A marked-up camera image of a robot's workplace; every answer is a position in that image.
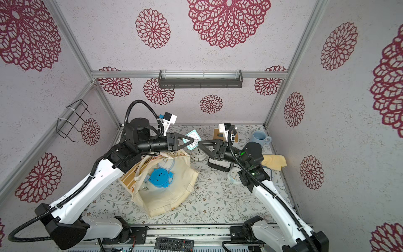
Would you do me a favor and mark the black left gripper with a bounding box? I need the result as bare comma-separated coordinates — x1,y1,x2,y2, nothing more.
137,131,194,154

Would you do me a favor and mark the pale blue rounded alarm clock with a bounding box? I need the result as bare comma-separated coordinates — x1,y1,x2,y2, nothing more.
158,159,175,171

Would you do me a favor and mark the white round alarm clock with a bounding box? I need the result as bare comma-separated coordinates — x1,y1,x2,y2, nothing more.
227,167,241,185

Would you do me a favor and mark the blue round alarm clock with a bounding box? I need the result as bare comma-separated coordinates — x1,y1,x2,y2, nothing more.
148,168,173,188

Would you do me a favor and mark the cream floral canvas bag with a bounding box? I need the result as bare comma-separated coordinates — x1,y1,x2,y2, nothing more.
119,150,198,217

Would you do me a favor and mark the white round flat-face clock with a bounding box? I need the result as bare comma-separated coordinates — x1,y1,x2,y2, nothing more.
190,147,208,162

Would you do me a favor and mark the black square alarm clock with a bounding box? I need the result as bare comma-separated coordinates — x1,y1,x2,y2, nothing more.
207,157,233,172

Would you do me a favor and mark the blue square alarm clock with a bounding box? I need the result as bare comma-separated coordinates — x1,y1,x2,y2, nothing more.
263,167,273,180

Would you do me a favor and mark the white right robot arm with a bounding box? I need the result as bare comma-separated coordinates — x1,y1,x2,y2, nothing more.
198,139,329,252

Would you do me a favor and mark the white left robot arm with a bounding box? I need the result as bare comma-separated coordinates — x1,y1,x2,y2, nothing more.
42,118,194,250

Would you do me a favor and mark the white wooden-top tissue box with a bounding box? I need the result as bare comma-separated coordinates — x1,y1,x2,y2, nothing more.
213,128,239,143

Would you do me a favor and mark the light blue mug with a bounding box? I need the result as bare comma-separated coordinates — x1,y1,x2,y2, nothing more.
249,131,272,147

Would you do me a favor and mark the yellow cloth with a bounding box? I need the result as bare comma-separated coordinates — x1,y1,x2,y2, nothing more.
261,154,288,171

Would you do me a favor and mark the black remote control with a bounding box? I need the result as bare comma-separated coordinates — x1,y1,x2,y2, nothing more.
154,237,194,252

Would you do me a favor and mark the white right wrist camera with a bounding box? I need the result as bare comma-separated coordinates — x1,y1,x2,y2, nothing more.
218,123,232,141

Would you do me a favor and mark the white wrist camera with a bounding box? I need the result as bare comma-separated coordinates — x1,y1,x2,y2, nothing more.
159,112,177,135
218,123,232,141

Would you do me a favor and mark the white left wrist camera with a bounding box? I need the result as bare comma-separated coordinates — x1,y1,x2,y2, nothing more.
159,112,177,135

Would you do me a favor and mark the black wall shelf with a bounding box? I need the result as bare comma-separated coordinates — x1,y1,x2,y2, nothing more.
157,70,244,89

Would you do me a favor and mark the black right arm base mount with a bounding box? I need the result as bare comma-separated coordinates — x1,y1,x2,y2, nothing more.
229,216,264,242

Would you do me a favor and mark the aluminium front rail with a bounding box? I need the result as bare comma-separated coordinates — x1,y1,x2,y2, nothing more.
55,223,320,252

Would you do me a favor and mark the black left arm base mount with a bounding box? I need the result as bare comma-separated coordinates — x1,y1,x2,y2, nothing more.
102,216,149,245

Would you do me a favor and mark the black wire wall rack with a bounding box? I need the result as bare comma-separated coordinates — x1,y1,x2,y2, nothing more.
56,99,96,143

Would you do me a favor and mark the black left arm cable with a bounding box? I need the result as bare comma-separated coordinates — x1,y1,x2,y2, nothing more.
7,100,166,243

